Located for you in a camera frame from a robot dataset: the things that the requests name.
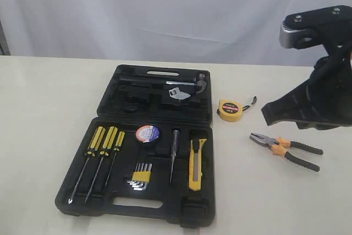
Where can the clear handled tester screwdriver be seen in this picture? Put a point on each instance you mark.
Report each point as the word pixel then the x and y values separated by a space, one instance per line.
pixel 173 153

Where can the small yellow-black screwdriver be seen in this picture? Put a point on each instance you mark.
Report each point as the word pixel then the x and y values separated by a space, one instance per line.
pixel 116 149

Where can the large yellow-black screwdriver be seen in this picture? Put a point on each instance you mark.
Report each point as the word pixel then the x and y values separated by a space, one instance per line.
pixel 90 152

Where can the hex key set yellow holder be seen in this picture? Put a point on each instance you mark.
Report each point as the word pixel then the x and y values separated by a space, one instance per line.
pixel 141 177

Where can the black electrical tape roll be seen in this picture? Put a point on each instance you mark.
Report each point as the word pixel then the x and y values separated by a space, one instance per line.
pixel 147 134

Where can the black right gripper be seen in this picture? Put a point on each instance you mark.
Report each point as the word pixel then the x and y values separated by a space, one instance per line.
pixel 331 97

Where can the yellow tape measure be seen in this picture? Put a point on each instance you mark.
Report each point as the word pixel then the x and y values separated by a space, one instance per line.
pixel 232 111

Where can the orange-black combination pliers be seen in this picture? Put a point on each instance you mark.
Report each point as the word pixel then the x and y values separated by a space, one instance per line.
pixel 279 146

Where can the middle yellow-black screwdriver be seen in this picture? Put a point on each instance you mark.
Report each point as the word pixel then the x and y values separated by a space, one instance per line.
pixel 103 151

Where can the claw hammer black handle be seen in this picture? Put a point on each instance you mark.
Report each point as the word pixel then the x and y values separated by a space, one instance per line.
pixel 198 82

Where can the yellow utility knife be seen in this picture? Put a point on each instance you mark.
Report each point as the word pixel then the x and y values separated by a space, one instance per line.
pixel 195 164

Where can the black plastic tool case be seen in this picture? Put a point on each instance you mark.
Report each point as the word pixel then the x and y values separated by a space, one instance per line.
pixel 128 106

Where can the white backdrop curtain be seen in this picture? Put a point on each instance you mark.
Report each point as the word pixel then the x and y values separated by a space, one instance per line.
pixel 201 31

